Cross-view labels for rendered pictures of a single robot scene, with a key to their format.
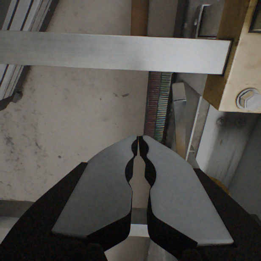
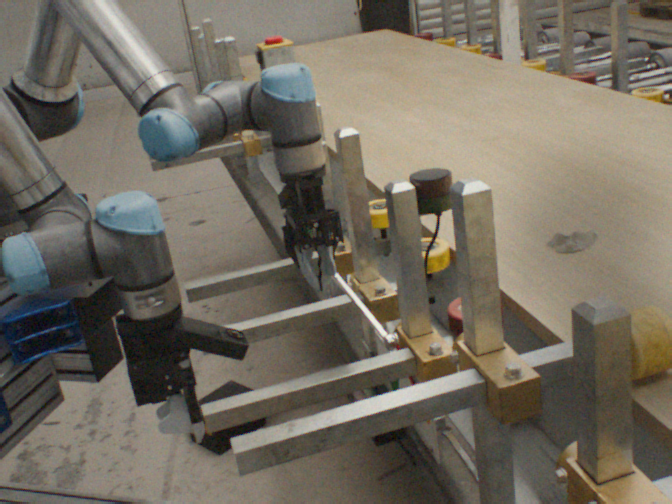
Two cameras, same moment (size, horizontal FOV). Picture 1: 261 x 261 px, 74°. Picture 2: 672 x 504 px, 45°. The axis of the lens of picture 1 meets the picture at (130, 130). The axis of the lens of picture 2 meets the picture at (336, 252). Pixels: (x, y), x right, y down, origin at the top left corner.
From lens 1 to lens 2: 135 cm
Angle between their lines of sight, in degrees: 95
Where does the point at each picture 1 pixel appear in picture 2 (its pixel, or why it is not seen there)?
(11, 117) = not seen: outside the picture
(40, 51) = (262, 320)
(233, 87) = (369, 293)
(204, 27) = (368, 338)
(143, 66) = (319, 308)
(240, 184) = not seen: hidden behind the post
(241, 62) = (365, 288)
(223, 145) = (517, 448)
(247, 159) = (559, 436)
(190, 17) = (362, 355)
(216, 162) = (531, 468)
